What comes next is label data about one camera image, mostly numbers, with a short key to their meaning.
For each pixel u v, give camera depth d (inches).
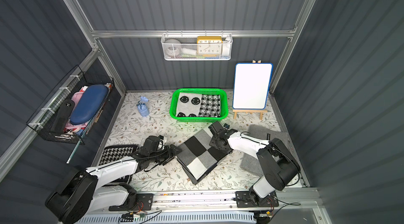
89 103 26.1
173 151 30.8
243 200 28.7
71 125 25.1
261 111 39.9
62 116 25.1
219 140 26.3
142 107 39.4
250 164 31.8
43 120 23.9
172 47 32.8
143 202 29.0
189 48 35.9
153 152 28.0
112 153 33.3
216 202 29.7
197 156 33.4
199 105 41.4
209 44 34.9
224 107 40.2
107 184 20.0
